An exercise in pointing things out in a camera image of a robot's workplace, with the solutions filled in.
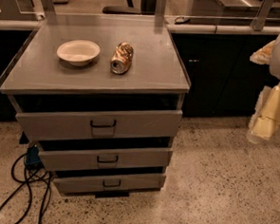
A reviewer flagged grey drawer cabinet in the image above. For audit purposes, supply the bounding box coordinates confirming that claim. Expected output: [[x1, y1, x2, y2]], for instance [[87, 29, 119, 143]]
[[0, 7, 196, 204]]

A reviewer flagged black office chair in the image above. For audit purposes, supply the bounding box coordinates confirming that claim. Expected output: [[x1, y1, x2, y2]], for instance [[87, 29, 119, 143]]
[[103, 0, 157, 15]]

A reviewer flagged grey top drawer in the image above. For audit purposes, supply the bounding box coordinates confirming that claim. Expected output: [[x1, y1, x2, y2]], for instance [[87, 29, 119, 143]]
[[16, 110, 182, 141]]

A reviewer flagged black floor cable right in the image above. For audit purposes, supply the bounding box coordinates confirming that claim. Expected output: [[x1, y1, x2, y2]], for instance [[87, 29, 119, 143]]
[[28, 168, 55, 224]]

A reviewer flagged blue power box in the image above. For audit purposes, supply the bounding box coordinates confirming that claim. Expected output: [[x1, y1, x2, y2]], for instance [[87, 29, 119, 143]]
[[24, 146, 43, 170]]

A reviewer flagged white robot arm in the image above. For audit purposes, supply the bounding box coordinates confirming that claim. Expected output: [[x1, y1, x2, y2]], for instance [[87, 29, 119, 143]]
[[247, 35, 280, 144]]

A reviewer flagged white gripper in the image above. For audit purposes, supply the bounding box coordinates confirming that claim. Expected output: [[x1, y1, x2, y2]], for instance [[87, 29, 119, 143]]
[[246, 40, 280, 144]]

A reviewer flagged crushed gold can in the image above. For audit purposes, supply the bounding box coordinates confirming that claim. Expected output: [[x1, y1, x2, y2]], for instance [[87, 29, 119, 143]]
[[110, 43, 134, 75]]

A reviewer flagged grey bottom drawer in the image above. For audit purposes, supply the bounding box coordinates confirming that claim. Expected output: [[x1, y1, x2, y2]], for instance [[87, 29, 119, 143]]
[[53, 173, 165, 195]]

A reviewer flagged dark counter cabinet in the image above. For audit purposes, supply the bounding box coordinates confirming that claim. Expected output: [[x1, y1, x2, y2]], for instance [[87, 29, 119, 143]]
[[172, 33, 279, 118]]

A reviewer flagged black floor cable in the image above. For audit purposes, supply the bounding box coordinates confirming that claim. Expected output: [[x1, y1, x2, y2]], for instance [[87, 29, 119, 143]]
[[28, 168, 55, 224], [0, 151, 37, 224]]

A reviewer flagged white bowl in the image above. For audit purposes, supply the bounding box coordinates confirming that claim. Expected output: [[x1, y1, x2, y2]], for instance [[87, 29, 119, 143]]
[[57, 40, 100, 66]]

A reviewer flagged grey drawer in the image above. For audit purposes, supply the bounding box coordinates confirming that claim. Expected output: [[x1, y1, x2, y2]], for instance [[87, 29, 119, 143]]
[[16, 110, 182, 141], [53, 173, 165, 195], [39, 147, 173, 172]]

